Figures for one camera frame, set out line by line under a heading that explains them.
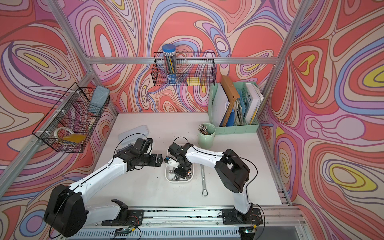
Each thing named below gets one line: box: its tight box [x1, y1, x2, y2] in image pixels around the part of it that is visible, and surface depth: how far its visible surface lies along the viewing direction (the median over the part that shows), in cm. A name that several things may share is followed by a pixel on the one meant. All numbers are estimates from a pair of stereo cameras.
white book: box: [245, 83, 264, 125], surface depth 98 cm
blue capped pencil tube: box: [162, 44, 177, 85], surface depth 77 cm
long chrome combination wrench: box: [200, 164, 208, 197], surface depth 86 cm
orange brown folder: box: [221, 75, 241, 127], surface depth 92 cm
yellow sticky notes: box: [186, 76, 201, 86], surface depth 92 cm
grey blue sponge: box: [90, 85, 110, 109], surface depth 83 cm
